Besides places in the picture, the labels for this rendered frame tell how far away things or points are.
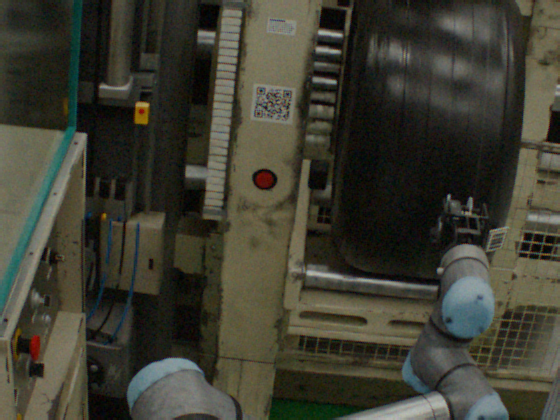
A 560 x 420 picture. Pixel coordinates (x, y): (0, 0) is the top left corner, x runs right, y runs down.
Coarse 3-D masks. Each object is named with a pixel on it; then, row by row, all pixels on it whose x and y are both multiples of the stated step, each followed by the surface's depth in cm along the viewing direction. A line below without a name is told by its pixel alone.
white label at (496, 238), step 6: (504, 228) 210; (492, 234) 210; (498, 234) 210; (504, 234) 211; (492, 240) 211; (498, 240) 212; (504, 240) 212; (486, 246) 212; (492, 246) 213; (498, 246) 213
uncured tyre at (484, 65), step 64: (384, 0) 207; (448, 0) 208; (512, 0) 216; (384, 64) 202; (448, 64) 201; (512, 64) 203; (384, 128) 201; (448, 128) 201; (512, 128) 202; (384, 192) 205; (448, 192) 204; (512, 192) 208; (384, 256) 216
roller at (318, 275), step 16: (320, 272) 233; (336, 272) 233; (352, 272) 233; (368, 272) 233; (336, 288) 234; (352, 288) 233; (368, 288) 233; (384, 288) 233; (400, 288) 232; (416, 288) 232; (432, 288) 232
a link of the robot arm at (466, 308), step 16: (464, 256) 172; (448, 272) 171; (464, 272) 168; (480, 272) 169; (448, 288) 167; (464, 288) 164; (480, 288) 164; (448, 304) 164; (464, 304) 163; (480, 304) 163; (448, 320) 165; (464, 320) 164; (480, 320) 164; (464, 336) 165
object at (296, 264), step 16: (304, 160) 260; (304, 176) 254; (304, 192) 249; (304, 208) 244; (304, 224) 240; (304, 240) 236; (288, 272) 228; (304, 272) 230; (288, 288) 230; (288, 304) 232
